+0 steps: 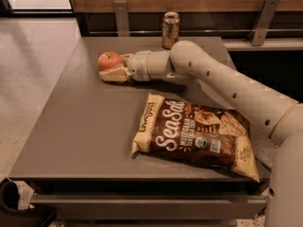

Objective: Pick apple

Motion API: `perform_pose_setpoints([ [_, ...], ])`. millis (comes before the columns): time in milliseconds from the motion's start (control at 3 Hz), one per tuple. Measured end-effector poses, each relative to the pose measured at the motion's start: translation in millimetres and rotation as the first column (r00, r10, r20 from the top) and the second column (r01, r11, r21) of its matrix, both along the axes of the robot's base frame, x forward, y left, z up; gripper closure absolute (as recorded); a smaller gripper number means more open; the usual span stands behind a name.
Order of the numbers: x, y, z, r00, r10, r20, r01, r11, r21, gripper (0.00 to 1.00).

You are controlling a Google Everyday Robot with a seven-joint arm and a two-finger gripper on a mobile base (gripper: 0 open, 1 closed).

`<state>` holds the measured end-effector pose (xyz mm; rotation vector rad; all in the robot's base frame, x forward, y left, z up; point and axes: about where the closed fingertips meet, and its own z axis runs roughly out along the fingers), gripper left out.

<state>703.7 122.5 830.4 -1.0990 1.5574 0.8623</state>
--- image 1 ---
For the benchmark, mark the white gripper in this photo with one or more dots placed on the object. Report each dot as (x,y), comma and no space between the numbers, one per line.
(137,66)

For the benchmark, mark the left metal bracket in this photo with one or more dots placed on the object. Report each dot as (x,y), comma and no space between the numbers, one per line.
(122,18)

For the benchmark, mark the grey table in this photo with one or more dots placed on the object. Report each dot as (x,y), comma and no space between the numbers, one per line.
(78,156)

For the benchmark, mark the brown sea salt chip bag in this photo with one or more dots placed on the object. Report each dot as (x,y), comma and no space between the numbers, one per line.
(202,135)

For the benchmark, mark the wooden wall panel bench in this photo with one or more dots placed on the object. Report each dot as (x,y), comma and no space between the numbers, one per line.
(226,18)

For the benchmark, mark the metal bracket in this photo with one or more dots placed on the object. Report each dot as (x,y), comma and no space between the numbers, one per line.
(122,18)
(258,34)

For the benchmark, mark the red apple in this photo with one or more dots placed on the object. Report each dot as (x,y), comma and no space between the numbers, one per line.
(108,60)

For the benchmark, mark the gold soda can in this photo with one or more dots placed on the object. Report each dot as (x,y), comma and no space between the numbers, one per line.
(170,29)

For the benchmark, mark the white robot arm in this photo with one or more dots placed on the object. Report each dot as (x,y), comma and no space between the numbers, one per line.
(278,116)

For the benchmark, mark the right metal bracket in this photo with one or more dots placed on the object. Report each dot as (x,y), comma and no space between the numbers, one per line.
(258,34)

